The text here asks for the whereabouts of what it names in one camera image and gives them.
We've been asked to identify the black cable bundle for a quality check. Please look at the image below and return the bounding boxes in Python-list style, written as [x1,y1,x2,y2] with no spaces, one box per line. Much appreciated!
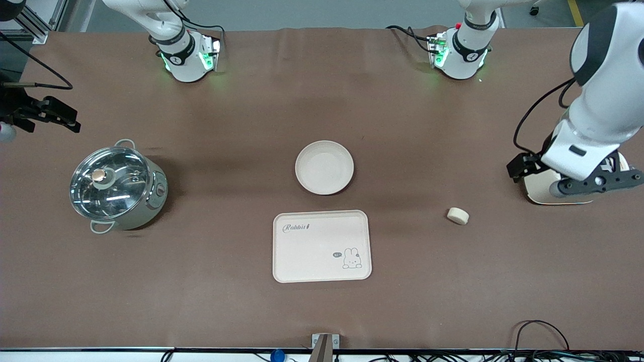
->
[352,350,644,362]

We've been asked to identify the stainless steel electric pot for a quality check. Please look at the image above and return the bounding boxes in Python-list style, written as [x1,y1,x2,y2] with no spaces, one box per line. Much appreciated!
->
[69,138,169,234]

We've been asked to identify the white two-slot toaster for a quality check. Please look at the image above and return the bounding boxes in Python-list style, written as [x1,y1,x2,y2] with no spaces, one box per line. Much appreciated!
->
[523,152,632,206]

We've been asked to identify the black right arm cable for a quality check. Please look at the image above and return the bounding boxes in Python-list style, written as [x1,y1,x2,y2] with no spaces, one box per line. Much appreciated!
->
[0,0,225,91]

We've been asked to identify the cream round plate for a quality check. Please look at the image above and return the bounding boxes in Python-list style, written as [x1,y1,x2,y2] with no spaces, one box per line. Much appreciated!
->
[295,140,354,196]

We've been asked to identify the cream rabbit print tray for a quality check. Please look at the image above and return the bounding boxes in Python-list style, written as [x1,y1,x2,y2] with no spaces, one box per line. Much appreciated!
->
[272,210,372,283]

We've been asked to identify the black arm base cables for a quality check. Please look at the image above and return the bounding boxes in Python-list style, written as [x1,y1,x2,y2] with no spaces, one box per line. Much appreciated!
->
[386,25,434,54]

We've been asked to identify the brown table cover mat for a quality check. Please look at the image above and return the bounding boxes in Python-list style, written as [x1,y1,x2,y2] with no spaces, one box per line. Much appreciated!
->
[0,25,644,350]

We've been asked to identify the black looped cable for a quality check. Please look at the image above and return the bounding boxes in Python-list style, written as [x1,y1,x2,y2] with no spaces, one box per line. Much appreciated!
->
[512,320,572,355]

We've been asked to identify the metal table edge bracket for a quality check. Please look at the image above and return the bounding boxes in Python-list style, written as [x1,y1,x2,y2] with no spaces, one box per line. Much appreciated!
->
[311,333,340,362]

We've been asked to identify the glass pot lid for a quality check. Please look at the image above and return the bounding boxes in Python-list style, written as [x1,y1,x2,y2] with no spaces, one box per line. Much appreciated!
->
[69,146,151,221]

